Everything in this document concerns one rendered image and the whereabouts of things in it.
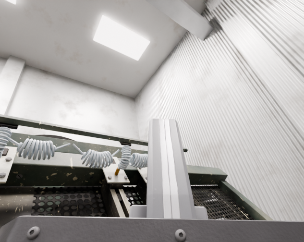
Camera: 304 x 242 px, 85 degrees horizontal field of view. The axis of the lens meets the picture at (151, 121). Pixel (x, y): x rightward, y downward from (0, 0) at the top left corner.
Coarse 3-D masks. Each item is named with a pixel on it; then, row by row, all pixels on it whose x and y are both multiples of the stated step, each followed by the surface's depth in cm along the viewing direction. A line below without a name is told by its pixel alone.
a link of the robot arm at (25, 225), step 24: (24, 216) 5; (48, 216) 5; (0, 240) 5; (24, 240) 4; (48, 240) 4; (72, 240) 4; (96, 240) 4; (120, 240) 4; (144, 240) 4; (168, 240) 4; (192, 240) 4; (216, 240) 4; (240, 240) 4; (264, 240) 4; (288, 240) 4
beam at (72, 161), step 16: (16, 160) 57; (32, 160) 60; (48, 160) 64; (64, 160) 67; (80, 160) 72; (16, 176) 58; (32, 176) 60; (48, 176) 63; (64, 176) 66; (80, 176) 70; (96, 176) 73; (128, 176) 83; (192, 176) 110; (208, 176) 120; (224, 176) 132
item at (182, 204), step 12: (168, 120) 10; (168, 132) 9; (168, 144) 9; (180, 144) 9; (168, 156) 8; (180, 156) 8; (168, 168) 7; (180, 168) 7; (180, 180) 7; (180, 192) 6; (180, 204) 6; (192, 204) 6; (180, 216) 6; (192, 216) 6; (204, 216) 7
